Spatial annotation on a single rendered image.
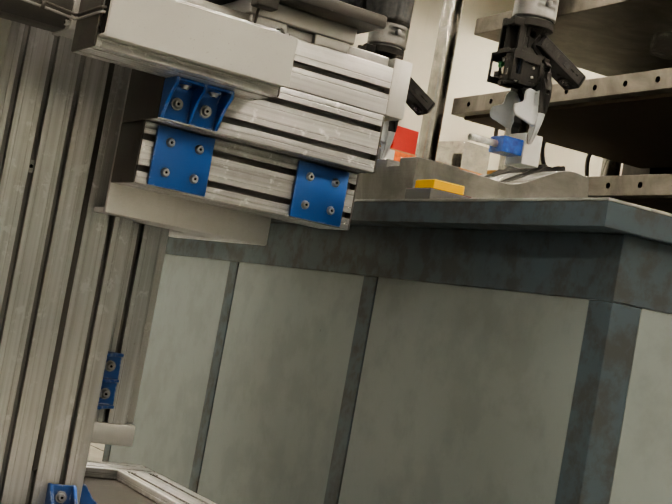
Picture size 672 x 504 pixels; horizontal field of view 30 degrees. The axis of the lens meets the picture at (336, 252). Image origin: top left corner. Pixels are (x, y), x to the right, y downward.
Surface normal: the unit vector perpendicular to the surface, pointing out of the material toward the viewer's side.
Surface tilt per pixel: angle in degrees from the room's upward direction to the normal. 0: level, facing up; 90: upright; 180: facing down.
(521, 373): 90
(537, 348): 90
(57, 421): 90
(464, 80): 90
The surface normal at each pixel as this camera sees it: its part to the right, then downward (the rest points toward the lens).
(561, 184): 0.45, 0.04
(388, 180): -0.87, -0.18
